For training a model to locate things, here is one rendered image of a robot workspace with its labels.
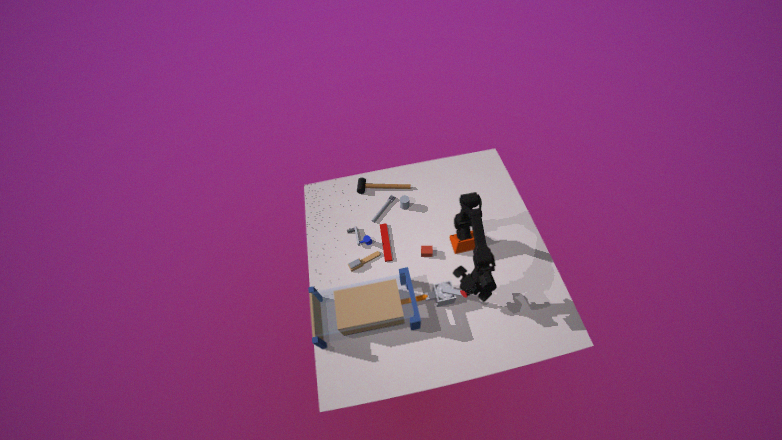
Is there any wooden brush with grey bristles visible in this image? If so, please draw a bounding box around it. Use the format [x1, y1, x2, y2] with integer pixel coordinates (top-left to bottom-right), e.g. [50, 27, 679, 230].
[348, 251, 380, 272]

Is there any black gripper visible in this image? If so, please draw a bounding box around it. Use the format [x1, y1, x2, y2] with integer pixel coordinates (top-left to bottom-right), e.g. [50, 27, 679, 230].
[452, 266, 492, 301]

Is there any black mallet with wooden handle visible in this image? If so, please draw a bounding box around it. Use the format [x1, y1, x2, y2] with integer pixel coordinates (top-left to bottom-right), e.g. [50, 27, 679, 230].
[357, 177, 411, 194]

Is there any grey metal rod with square end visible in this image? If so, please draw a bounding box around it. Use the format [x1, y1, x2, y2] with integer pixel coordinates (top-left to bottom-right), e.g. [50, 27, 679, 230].
[372, 195, 395, 223]

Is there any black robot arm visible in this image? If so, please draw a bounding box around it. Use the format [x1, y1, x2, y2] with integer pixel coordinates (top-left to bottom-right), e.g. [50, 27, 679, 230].
[454, 192, 497, 294]

